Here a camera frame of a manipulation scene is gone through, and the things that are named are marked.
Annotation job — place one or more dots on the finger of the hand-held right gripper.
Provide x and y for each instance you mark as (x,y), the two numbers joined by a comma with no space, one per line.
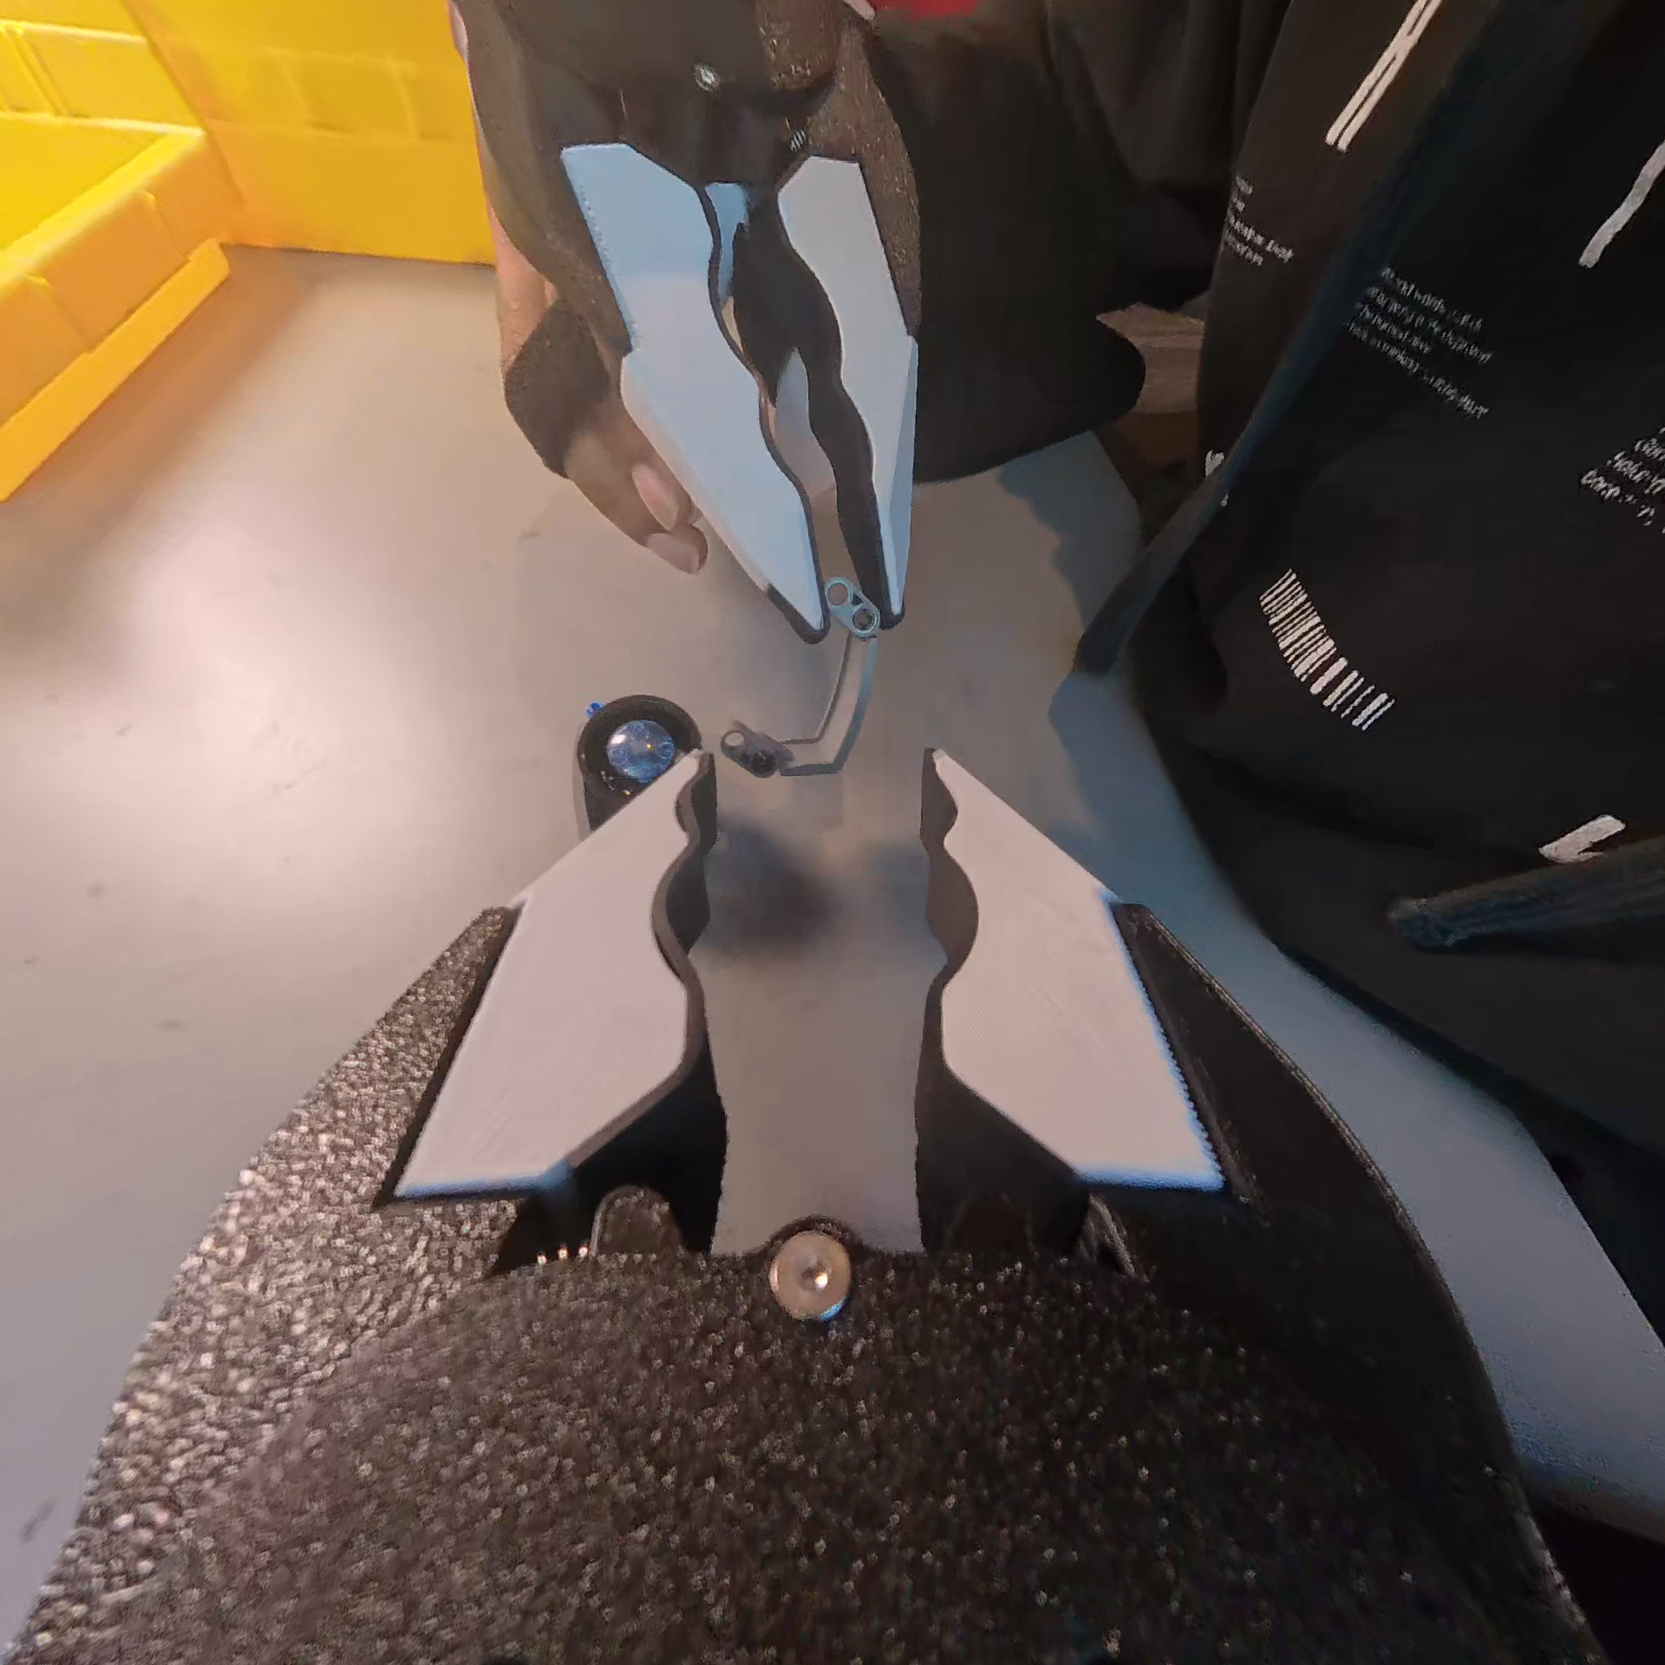
(865,299)
(677,336)

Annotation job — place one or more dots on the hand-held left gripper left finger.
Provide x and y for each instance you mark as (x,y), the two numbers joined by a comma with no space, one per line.
(574,1026)

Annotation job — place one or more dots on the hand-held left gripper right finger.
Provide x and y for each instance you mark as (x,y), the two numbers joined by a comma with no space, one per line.
(1067,1026)

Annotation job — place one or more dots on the black toy lens assembly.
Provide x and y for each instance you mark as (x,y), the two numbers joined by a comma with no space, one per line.
(637,753)

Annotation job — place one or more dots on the grey curved toy panel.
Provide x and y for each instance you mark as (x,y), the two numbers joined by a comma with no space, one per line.
(853,606)

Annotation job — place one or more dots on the person's right hand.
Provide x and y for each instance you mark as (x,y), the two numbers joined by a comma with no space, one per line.
(637,493)

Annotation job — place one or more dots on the person's black hoodie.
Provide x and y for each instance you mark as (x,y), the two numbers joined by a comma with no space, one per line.
(1432,519)

